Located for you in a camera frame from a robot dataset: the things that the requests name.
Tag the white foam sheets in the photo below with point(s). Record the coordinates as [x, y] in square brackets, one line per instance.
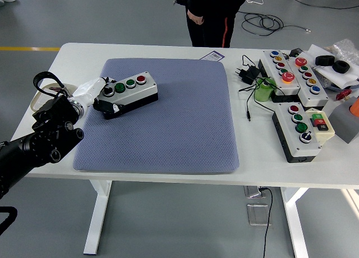
[336, 78]

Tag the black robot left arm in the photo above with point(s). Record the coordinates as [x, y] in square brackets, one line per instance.
[39, 145]

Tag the small dark item in dish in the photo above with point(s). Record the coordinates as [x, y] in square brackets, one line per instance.
[54, 88]

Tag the four-button control box with knob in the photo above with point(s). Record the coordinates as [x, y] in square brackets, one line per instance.
[304, 151]
[137, 94]

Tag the metal floor socket box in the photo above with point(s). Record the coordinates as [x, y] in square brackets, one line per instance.
[252, 191]

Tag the small black connector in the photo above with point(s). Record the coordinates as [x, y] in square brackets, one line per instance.
[296, 51]

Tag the metal floor socket lid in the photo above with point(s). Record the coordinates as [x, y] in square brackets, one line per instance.
[256, 214]

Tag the green tape roll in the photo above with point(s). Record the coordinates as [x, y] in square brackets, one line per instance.
[262, 94]

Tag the beige two-button switch box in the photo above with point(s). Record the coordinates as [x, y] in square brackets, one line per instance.
[328, 133]

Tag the orange object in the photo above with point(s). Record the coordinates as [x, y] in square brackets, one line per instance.
[355, 108]

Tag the grey box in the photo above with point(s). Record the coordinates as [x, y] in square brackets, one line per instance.
[343, 123]

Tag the beige shallow dish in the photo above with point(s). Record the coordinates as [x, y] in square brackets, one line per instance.
[37, 99]

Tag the white table leg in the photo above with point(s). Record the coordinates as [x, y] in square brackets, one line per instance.
[294, 221]
[98, 213]

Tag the five-button box with red top button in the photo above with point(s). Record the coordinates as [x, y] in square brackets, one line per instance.
[307, 99]

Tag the grey-blue textured mat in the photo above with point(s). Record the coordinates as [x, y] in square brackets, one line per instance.
[168, 123]

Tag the clear bubble wrap bag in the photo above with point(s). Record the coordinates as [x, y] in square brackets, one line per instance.
[347, 49]

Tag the red emergency stop button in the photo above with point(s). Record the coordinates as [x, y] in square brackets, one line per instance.
[343, 94]

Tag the five-button box with mushroom button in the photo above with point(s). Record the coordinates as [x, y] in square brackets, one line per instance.
[291, 87]

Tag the black power adapter plug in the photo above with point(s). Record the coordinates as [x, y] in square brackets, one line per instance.
[249, 75]

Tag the purple-edged label card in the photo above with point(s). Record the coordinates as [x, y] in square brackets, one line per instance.
[212, 55]

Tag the person's right hand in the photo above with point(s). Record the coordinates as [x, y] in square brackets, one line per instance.
[196, 17]

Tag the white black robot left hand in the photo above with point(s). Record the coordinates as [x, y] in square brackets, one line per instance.
[88, 89]

